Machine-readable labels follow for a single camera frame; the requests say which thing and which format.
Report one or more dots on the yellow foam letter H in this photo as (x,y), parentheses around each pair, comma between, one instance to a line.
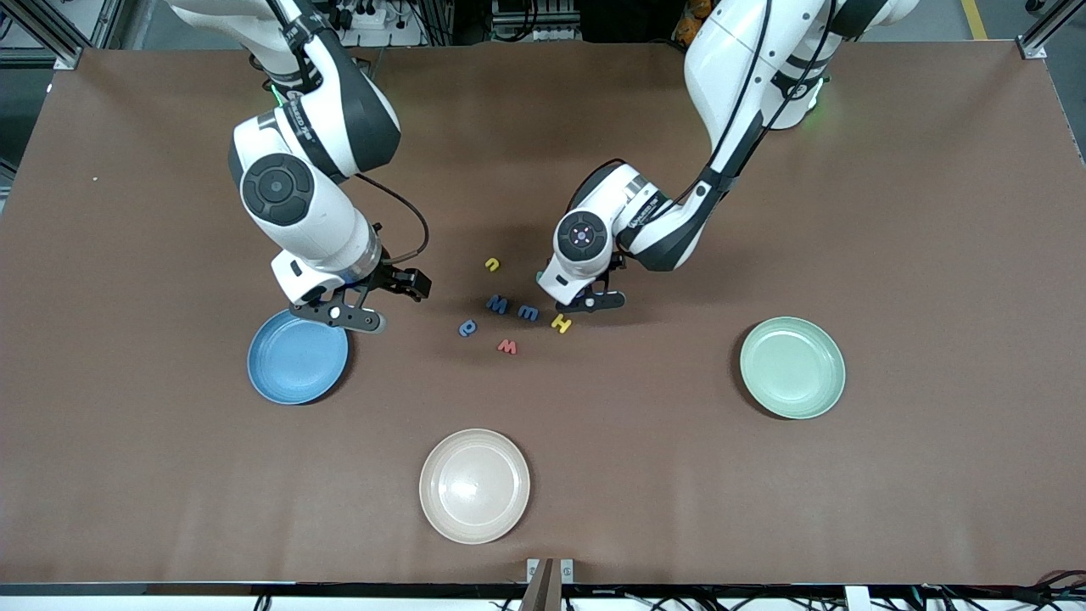
(561,323)

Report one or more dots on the brown camera strut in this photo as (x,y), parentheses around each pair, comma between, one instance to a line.
(539,590)

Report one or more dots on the white power strip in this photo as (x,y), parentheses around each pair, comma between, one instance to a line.
(369,15)

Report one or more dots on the small metal bracket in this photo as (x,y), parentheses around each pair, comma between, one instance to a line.
(567,570)

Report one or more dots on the blue foam small m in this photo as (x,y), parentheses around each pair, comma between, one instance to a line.
(529,313)

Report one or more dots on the aluminium frame post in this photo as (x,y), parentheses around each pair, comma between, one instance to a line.
(1045,30)
(59,34)

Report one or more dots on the blue plate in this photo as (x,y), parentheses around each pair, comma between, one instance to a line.
(293,365)

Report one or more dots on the black table edge rail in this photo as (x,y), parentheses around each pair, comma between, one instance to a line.
(254,588)

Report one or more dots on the red foam letter w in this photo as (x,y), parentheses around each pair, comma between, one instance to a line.
(507,347)

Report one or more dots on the metal equipment rack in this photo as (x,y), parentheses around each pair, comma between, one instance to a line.
(543,19)

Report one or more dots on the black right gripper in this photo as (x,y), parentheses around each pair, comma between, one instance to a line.
(394,278)

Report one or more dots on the green plate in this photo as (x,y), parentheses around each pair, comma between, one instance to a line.
(792,367)

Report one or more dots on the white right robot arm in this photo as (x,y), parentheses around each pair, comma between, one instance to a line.
(297,212)

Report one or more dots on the blue foam letter a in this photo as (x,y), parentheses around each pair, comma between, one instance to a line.
(471,329)

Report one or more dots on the bag of oranges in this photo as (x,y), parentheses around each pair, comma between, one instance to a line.
(691,21)

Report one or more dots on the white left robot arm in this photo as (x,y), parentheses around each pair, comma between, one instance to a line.
(730,59)

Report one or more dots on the beige plate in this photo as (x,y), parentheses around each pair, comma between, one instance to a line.
(474,486)

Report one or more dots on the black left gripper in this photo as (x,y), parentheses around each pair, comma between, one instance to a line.
(615,260)

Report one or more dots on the blue foam capital W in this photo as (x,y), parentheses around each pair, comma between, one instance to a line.
(497,305)

